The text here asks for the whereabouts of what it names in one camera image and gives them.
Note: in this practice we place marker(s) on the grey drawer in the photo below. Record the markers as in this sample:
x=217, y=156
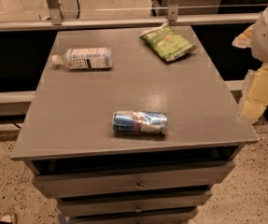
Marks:
x=136, y=179
x=134, y=203
x=148, y=217

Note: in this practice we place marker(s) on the blue silver energy drink can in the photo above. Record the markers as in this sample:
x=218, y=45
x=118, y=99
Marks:
x=140, y=122

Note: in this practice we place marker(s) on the middle grey drawer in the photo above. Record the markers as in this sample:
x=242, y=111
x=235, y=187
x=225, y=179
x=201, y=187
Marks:
x=134, y=203

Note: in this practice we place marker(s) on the grey drawer cabinet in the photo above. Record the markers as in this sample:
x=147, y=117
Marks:
x=68, y=128

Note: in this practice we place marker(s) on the bottom grey drawer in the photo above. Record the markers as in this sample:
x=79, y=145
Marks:
x=148, y=217

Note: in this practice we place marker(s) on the shoe tip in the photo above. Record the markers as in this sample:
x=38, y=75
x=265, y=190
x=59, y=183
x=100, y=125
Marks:
x=8, y=218

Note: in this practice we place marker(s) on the blue plastic water bottle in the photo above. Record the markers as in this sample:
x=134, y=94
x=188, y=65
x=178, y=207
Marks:
x=84, y=59

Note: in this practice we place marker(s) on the top grey drawer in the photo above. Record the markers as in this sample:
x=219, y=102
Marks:
x=136, y=179

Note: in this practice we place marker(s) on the metal glass railing frame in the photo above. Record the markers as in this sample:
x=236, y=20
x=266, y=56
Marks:
x=35, y=15

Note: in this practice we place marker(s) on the green chip bag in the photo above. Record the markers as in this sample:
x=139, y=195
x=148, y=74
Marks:
x=167, y=43

